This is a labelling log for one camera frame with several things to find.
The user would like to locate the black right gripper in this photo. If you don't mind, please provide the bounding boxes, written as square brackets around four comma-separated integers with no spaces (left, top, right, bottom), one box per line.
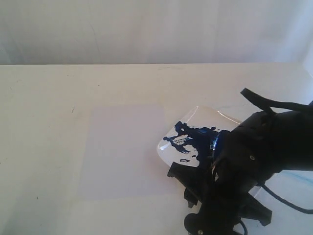
[167,112,287,235]

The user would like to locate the black paintbrush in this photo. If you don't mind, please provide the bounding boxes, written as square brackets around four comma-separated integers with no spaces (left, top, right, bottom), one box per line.
[210,133,220,159]

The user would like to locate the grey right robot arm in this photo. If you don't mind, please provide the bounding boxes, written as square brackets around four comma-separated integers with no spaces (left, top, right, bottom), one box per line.
[168,105,313,235]

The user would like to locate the white sheet of paper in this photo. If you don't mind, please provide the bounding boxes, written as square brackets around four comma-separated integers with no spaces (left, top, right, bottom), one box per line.
[78,104,177,200]

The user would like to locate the white square paint plate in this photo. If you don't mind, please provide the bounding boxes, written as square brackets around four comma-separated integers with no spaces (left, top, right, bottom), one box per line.
[157,106,244,168]

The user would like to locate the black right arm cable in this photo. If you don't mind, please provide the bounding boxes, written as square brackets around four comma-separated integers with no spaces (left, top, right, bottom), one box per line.
[240,88,313,216]

